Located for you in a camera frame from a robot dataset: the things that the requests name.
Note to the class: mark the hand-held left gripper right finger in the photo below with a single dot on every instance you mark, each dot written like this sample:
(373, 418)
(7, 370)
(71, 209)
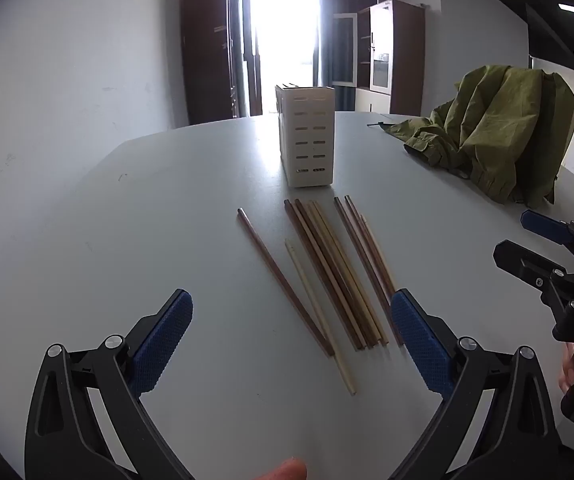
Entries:
(422, 345)

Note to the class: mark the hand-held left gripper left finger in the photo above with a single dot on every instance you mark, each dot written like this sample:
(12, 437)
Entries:
(162, 345)

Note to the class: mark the cream slotted chopstick holder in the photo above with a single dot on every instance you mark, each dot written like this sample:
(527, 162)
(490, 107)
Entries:
(312, 160)

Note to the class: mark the dark brown wardrobe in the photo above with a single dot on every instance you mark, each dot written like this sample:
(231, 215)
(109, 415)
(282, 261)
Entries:
(207, 50)

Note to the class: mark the wooden glass-door cabinet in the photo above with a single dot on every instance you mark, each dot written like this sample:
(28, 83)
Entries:
(407, 60)

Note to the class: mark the olive green jacket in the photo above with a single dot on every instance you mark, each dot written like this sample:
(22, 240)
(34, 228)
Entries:
(492, 125)

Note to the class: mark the person's left hand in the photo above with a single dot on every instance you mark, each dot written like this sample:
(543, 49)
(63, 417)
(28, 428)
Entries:
(284, 472)

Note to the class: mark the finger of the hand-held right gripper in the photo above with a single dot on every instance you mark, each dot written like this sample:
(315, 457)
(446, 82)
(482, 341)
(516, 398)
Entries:
(522, 260)
(547, 227)

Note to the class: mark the person's right hand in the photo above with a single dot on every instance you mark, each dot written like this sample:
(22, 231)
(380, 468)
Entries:
(568, 372)

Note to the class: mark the dark brown chopstick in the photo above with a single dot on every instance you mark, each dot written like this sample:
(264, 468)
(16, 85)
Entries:
(368, 272)
(277, 269)

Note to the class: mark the glass balcony door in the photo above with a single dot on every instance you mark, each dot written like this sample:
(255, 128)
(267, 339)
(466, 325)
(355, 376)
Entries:
(287, 35)

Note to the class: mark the pile of wooden chopsticks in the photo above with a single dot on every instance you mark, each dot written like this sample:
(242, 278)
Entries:
(324, 270)

